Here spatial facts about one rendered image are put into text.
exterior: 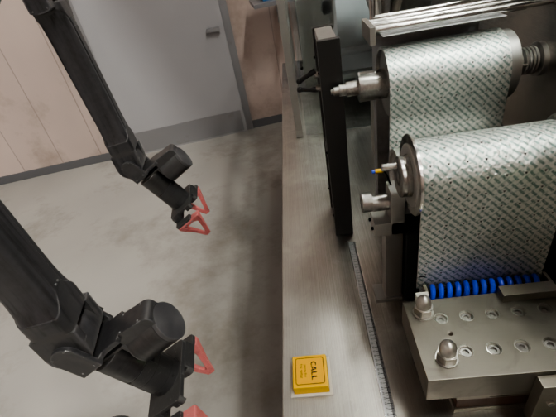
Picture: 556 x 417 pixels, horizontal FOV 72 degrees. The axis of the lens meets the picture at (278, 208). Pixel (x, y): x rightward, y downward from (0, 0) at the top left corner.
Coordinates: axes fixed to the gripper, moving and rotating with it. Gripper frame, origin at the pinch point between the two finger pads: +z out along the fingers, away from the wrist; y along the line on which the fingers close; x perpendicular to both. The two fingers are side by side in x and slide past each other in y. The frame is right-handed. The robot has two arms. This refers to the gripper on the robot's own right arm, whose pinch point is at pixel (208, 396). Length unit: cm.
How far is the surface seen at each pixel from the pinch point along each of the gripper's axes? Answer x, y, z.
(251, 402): 59, 57, 87
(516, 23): -88, 50, 11
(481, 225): -51, 11, 15
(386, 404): -18.7, -1.2, 27.4
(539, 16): -88, 42, 8
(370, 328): -21.2, 15.4, 28.9
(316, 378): -9.8, 5.7, 19.7
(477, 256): -48, 11, 22
